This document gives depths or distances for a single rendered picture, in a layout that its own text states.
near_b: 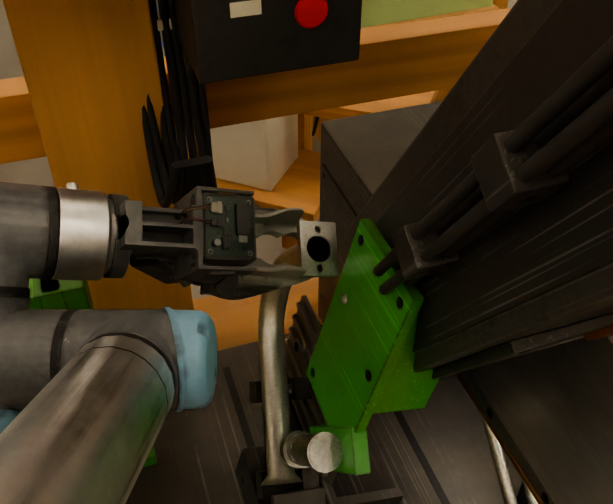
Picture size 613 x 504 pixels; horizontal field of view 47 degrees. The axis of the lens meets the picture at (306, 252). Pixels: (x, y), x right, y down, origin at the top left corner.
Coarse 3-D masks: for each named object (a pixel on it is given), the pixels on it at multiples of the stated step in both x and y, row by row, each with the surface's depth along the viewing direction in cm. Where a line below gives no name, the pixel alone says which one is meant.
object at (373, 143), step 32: (352, 128) 83; (384, 128) 83; (416, 128) 83; (320, 160) 88; (352, 160) 78; (384, 160) 78; (320, 192) 91; (352, 192) 79; (320, 288) 100; (320, 320) 106
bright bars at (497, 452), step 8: (488, 432) 71; (488, 440) 71; (496, 440) 71; (496, 448) 71; (496, 456) 71; (504, 456) 71; (496, 464) 71; (504, 464) 71; (504, 472) 70; (504, 480) 70; (504, 488) 70; (512, 488) 70; (504, 496) 70; (512, 496) 70; (528, 496) 71
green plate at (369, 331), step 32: (352, 256) 66; (384, 256) 61; (352, 288) 66; (416, 288) 58; (352, 320) 66; (384, 320) 61; (416, 320) 60; (320, 352) 73; (352, 352) 66; (384, 352) 61; (320, 384) 73; (352, 384) 66; (384, 384) 63; (416, 384) 67; (352, 416) 66
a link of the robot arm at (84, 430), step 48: (96, 336) 48; (144, 336) 48; (192, 336) 50; (48, 384) 40; (96, 384) 39; (144, 384) 42; (192, 384) 49; (48, 432) 33; (96, 432) 35; (144, 432) 40; (0, 480) 29; (48, 480) 30; (96, 480) 33
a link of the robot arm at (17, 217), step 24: (0, 192) 52; (24, 192) 53; (48, 192) 54; (0, 216) 51; (24, 216) 52; (48, 216) 53; (0, 240) 51; (24, 240) 52; (48, 240) 53; (0, 264) 51; (24, 264) 53; (48, 264) 54
